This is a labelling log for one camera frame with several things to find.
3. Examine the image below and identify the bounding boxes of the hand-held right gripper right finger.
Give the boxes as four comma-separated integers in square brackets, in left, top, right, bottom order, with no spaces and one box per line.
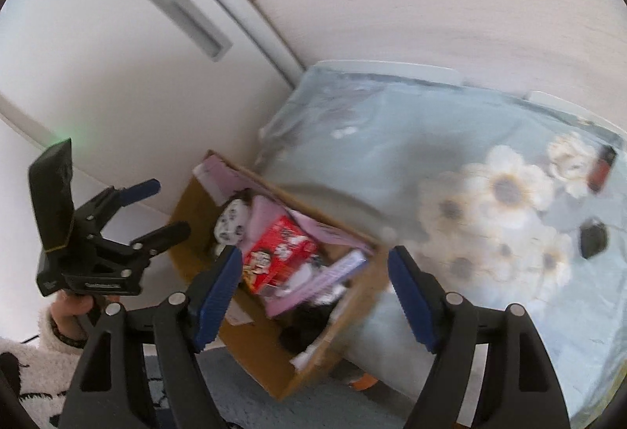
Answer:
[387,245,571,429]

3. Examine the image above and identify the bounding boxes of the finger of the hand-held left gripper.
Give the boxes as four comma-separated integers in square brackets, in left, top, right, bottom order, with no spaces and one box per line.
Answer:
[74,179,162,240]
[92,220,193,274]

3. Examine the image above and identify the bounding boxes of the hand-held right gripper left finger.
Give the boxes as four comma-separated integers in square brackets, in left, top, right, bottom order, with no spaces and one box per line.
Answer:
[61,245,246,429]

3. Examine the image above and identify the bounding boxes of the cardboard box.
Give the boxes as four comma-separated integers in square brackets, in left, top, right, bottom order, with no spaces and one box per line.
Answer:
[167,149,393,403]

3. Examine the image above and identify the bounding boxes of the person's left forearm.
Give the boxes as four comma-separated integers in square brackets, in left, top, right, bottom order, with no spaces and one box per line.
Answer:
[0,306,99,429]

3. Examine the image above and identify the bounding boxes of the person's left hand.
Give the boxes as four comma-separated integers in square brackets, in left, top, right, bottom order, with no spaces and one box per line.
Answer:
[50,293,121,345]

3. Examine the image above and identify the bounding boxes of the white black spotted pouch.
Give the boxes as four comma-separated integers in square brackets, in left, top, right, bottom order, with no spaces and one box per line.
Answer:
[213,198,253,246]

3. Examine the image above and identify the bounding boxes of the red snack packet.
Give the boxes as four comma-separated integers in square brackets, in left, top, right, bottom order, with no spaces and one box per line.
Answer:
[242,216,319,295]

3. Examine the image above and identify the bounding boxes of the pink paper sheet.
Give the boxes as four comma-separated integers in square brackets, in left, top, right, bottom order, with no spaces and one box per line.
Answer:
[289,211,378,253]
[193,155,246,207]

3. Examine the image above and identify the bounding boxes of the purple flat box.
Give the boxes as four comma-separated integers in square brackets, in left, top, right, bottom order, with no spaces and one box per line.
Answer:
[265,250,370,317]

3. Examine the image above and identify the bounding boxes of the pink packet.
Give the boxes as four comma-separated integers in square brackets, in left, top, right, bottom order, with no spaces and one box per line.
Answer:
[250,196,292,244]

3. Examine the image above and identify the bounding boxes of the black cloth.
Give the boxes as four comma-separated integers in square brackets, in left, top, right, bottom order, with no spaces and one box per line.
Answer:
[279,292,344,354]

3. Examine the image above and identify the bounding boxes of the orange object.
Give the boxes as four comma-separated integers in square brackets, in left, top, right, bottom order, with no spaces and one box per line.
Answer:
[350,370,378,391]

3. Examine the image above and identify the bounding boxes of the white paper piece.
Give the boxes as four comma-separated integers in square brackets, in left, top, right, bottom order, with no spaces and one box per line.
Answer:
[289,341,319,368]

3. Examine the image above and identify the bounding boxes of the white cabinet door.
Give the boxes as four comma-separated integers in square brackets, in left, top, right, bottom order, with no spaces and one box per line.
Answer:
[0,0,307,346]

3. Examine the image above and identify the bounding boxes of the blue floral blanket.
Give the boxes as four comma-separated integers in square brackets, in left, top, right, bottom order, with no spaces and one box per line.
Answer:
[255,61,627,429]

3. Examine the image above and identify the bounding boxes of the black small object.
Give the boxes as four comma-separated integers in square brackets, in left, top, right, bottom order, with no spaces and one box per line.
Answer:
[579,218,609,258]

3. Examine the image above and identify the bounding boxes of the red black small pack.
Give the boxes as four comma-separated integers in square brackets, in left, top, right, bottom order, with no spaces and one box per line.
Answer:
[588,147,617,193]

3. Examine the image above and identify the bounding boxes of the white mattress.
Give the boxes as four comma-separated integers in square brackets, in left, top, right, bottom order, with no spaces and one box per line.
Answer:
[313,59,627,136]

